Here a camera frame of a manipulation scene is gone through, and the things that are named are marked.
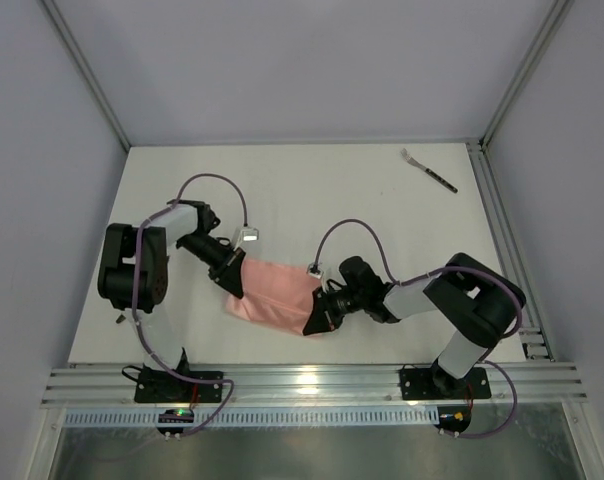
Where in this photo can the frame post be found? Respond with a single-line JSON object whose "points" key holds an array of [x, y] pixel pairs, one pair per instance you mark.
{"points": [[80, 62], [544, 35]]}

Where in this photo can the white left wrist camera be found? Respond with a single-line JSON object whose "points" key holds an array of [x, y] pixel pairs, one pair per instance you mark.
{"points": [[245, 234]]}

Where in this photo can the right controller board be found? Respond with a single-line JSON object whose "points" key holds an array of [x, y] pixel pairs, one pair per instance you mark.
{"points": [[453, 420]]}

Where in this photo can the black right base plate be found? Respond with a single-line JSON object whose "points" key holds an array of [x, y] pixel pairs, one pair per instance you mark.
{"points": [[433, 383]]}

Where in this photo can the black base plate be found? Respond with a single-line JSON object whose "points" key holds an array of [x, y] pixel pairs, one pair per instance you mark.
{"points": [[433, 383], [155, 387]]}

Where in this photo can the slotted cable duct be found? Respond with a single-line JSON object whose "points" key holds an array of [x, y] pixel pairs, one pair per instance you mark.
{"points": [[238, 417]]}

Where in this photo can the left controller board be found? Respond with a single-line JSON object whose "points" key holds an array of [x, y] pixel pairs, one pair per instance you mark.
{"points": [[173, 422]]}

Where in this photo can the metal fork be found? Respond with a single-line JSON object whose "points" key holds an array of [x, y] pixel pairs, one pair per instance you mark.
{"points": [[408, 158]]}

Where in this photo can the pink satin napkin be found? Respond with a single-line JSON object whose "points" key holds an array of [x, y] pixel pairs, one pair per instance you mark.
{"points": [[276, 296]]}

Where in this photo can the left frame post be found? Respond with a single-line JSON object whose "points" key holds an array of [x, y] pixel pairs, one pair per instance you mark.
{"points": [[80, 62]]}

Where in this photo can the aluminium front rail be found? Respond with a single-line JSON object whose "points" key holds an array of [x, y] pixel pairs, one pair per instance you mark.
{"points": [[315, 385]]}

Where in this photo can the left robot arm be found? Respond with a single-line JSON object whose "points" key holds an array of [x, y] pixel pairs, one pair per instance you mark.
{"points": [[133, 274]]}

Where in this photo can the right frame post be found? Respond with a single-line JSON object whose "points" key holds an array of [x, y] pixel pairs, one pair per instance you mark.
{"points": [[544, 35]]}

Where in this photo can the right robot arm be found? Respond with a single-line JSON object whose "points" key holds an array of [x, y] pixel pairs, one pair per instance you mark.
{"points": [[479, 303]]}

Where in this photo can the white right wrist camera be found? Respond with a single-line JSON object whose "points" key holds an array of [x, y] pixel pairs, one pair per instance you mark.
{"points": [[316, 270]]}

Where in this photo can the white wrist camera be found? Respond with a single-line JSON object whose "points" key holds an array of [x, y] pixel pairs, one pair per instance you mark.
{"points": [[245, 234], [316, 270]]}

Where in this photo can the aluminium rail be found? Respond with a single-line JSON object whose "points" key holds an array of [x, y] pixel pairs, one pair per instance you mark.
{"points": [[315, 385], [533, 336]]}

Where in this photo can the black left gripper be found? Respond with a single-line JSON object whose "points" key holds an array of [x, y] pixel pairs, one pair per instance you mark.
{"points": [[226, 264]]}

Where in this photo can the aluminium right side rail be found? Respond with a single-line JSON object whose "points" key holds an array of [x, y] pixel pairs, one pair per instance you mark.
{"points": [[533, 336]]}

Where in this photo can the controller board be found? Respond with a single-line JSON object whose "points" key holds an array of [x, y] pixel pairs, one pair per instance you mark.
{"points": [[453, 420], [173, 422]]}

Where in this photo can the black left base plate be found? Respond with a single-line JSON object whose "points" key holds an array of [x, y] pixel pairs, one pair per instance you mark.
{"points": [[155, 387]]}

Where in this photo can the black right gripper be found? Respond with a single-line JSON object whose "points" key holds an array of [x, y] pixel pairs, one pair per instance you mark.
{"points": [[330, 306]]}

